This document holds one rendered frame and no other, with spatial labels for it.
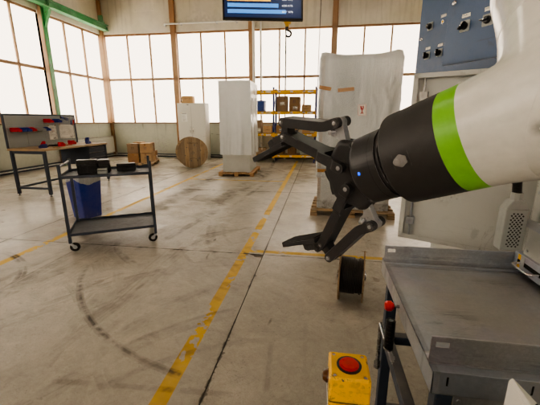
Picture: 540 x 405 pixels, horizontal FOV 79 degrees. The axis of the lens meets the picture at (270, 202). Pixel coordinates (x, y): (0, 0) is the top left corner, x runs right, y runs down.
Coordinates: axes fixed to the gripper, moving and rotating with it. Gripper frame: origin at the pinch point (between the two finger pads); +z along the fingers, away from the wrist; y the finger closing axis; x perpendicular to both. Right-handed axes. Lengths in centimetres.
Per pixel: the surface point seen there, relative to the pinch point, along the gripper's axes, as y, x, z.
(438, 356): -46, -33, 4
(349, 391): -40.4, -9.3, 9.8
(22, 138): 259, -38, 705
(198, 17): 667, -654, 869
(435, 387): -52, -30, 5
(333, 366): -36.2, -9.9, 12.9
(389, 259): -38, -76, 39
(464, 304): -49, -64, 10
